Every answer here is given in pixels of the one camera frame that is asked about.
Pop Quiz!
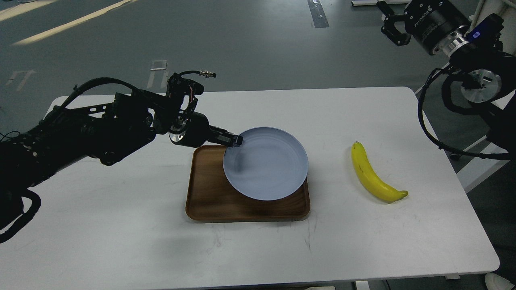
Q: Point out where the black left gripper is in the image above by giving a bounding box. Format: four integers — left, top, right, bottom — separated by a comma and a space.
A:
169, 112, 243, 147

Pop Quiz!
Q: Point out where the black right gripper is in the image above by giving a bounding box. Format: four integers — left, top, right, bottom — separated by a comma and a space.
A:
377, 0, 471, 55

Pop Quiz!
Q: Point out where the light blue plate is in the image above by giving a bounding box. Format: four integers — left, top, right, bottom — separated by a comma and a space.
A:
223, 127, 308, 201

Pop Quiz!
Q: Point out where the yellow banana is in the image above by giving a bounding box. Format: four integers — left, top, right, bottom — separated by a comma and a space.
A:
351, 142, 408, 203

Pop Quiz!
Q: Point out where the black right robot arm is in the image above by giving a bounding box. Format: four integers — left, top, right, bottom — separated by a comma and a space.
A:
376, 0, 515, 160

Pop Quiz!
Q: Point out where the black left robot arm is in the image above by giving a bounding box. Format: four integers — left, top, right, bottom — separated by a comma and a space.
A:
0, 71, 243, 242

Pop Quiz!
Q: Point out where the brown wooden tray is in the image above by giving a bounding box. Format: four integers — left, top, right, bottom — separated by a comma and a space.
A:
185, 145, 311, 223

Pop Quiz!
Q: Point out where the white shoe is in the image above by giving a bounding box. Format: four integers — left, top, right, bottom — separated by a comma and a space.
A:
485, 272, 516, 290

